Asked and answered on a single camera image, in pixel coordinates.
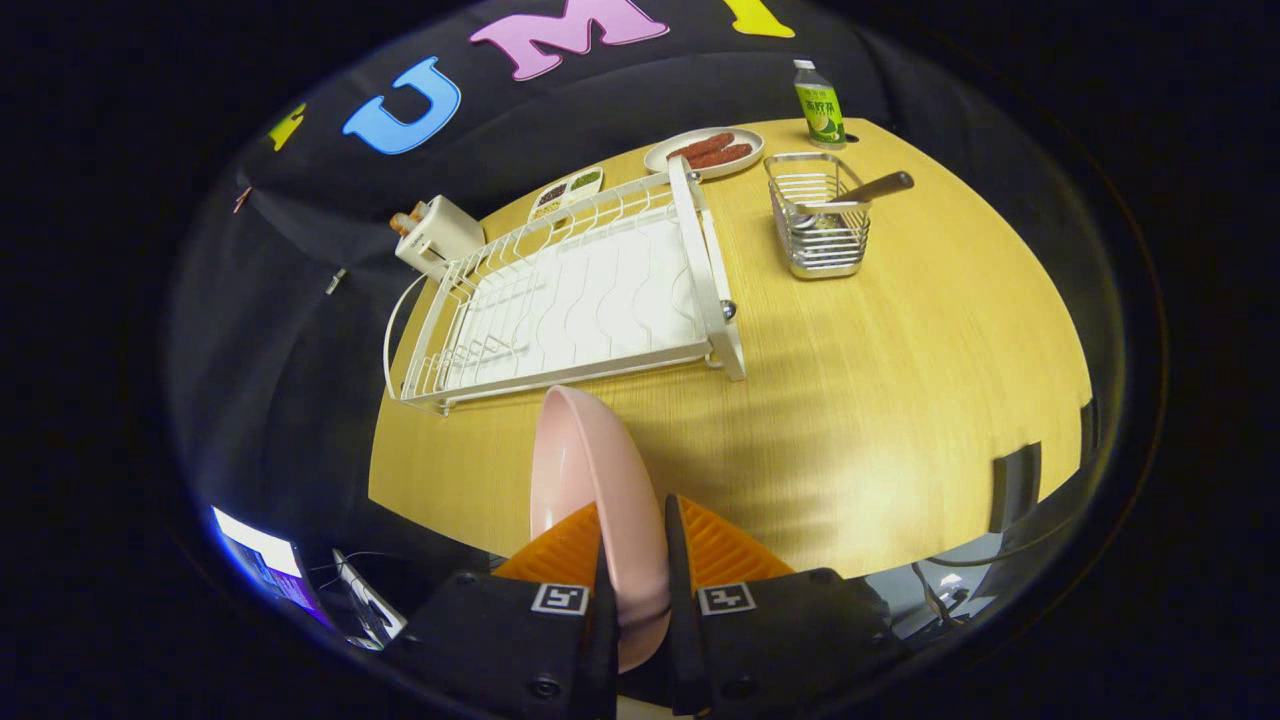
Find computer monitor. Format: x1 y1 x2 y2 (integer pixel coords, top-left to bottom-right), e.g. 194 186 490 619
212 506 331 626

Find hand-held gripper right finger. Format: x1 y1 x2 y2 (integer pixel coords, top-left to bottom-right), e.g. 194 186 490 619
665 494 906 717

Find green drink bottle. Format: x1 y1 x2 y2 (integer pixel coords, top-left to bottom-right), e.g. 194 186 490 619
793 59 847 151

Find white wire dish rack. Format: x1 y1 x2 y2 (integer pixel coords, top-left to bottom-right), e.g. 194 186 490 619
383 155 747 416

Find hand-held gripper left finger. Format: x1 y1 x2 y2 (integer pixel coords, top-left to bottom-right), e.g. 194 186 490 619
385 502 619 720

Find pink plate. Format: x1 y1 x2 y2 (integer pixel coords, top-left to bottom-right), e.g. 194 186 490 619
529 385 673 673

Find white divided grain tray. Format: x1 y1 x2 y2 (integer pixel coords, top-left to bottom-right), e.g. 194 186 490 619
527 166 605 223

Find spoon with dark handle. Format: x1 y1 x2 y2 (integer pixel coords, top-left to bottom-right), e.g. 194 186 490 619
790 171 915 233

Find metal wire basket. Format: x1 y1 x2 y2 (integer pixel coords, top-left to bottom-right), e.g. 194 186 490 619
764 152 873 280

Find white toaster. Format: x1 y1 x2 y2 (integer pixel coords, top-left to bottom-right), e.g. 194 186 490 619
395 195 487 281

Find white sausage plate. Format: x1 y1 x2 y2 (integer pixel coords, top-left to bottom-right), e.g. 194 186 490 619
643 127 766 181

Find white stand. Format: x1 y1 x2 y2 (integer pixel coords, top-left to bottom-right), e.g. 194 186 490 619
333 548 407 651

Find black backdrop cloth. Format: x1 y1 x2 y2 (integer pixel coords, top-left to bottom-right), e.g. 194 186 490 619
165 0 1101 571

